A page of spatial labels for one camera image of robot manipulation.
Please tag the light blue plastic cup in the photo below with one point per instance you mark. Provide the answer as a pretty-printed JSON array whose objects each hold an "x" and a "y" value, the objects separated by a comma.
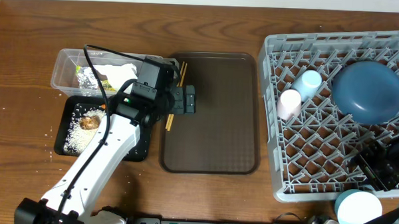
[{"x": 307, "y": 84}]

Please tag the light blue bowl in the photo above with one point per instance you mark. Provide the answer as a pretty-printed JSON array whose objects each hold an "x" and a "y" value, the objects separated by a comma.
[{"x": 357, "y": 207}]

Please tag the grey plastic dishwasher rack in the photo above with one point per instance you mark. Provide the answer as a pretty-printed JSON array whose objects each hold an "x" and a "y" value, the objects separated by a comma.
[{"x": 310, "y": 154}]

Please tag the foil and yellow snack wrapper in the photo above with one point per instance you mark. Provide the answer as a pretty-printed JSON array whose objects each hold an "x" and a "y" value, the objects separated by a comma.
[{"x": 87, "y": 80}]

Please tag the pile of white rice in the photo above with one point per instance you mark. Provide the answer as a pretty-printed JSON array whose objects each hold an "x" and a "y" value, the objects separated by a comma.
[{"x": 77, "y": 139}]

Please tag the wooden chopstick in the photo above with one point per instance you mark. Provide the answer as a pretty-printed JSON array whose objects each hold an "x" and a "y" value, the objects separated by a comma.
[
  {"x": 171, "y": 116},
  {"x": 181, "y": 81}
]

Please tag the clear plastic bin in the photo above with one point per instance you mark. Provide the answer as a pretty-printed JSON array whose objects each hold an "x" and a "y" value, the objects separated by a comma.
[{"x": 64, "y": 77}]

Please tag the dark brown serving tray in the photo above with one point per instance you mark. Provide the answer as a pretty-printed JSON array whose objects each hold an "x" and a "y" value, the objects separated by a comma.
[{"x": 223, "y": 135}]

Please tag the dark blue round plate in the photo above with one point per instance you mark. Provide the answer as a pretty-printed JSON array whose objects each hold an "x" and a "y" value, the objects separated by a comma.
[{"x": 367, "y": 90}]

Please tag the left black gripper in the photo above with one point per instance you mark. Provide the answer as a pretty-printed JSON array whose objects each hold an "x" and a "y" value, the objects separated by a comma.
[{"x": 179, "y": 99}]

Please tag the black plastic tray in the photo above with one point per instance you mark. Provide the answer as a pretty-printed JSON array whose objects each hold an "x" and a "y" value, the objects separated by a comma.
[{"x": 136, "y": 154}]

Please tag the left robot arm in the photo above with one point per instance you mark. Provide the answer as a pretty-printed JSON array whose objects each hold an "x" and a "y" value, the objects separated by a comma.
[{"x": 72, "y": 199}]

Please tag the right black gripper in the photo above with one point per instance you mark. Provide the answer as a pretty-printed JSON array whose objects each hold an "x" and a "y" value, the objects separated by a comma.
[{"x": 372, "y": 163}]

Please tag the pink plastic cup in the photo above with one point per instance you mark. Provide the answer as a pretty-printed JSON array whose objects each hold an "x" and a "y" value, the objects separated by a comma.
[{"x": 289, "y": 104}]

